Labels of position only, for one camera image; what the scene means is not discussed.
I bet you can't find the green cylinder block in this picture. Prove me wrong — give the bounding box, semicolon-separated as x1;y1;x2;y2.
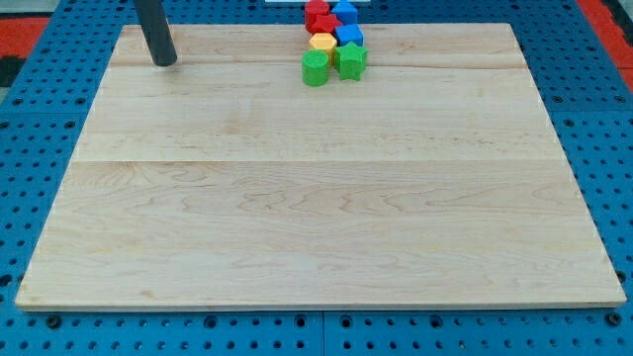
302;49;329;87

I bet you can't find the green star block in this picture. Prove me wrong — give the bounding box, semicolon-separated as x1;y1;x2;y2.
334;42;368;81

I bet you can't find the light wooden board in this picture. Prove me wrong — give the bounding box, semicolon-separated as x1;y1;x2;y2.
15;23;626;312

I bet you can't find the yellow hexagon block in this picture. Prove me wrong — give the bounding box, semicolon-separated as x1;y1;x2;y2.
309;33;338;66

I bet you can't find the blue cube block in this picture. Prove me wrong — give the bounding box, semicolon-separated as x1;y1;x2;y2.
334;24;364;46

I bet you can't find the red star block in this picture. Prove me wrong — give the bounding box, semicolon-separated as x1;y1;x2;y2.
310;14;342;34

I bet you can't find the blue triangle block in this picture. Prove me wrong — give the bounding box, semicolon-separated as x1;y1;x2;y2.
330;0;358;25

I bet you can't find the red cylinder block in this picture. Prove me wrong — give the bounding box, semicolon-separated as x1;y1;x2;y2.
304;0;330;32

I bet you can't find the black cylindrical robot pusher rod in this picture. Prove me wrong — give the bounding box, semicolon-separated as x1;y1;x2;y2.
134;0;177;67

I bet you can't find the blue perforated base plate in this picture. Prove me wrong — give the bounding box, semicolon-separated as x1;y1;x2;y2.
1;0;632;355

